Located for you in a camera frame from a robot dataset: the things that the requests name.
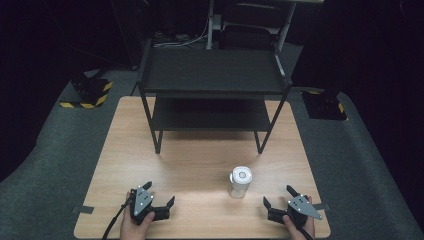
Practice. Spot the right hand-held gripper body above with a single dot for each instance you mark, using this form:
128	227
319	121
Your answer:
300	206

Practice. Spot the black stand base striped tape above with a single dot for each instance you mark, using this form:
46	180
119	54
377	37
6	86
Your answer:
91	93
325	105

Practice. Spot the person's left hand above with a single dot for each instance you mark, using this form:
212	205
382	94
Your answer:
133	226

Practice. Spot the black chair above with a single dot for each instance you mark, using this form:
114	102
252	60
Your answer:
248	30

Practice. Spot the clear bottle with white lid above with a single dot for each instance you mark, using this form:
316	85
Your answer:
240	181

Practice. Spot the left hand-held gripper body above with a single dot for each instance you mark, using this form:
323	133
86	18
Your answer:
142	200

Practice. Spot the grey tape strip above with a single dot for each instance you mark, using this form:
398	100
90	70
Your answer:
83	209
322	206

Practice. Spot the black two-tier shelf rack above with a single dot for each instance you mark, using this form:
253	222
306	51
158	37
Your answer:
213	71

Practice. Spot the person's right hand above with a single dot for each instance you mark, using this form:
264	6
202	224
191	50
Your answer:
305	230

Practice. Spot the white metal table frame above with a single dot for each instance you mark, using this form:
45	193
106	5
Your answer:
210	23

